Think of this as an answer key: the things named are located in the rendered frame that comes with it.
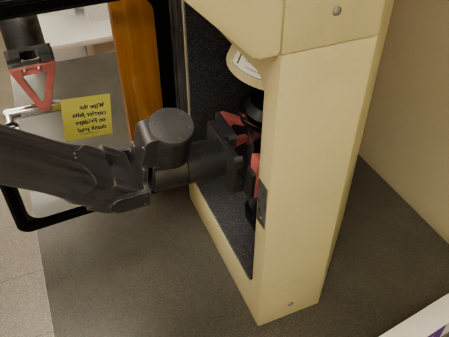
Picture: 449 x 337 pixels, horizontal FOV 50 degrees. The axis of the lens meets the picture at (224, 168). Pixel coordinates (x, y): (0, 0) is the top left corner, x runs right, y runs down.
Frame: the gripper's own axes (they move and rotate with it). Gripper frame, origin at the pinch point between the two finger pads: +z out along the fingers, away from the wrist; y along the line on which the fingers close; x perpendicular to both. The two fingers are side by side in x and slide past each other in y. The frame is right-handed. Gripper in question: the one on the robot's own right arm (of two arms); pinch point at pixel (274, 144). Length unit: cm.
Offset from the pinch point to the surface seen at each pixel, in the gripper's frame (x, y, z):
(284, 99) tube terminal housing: -17.8, -14.7, -8.9
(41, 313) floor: 119, 74, -48
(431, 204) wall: 20.5, -3.9, 35.7
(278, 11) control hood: -27.2, -14.9, -10.9
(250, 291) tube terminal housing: 18.9, -11.0, -7.5
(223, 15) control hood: -27.3, -14.9, -16.1
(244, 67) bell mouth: -15.3, -2.7, -7.5
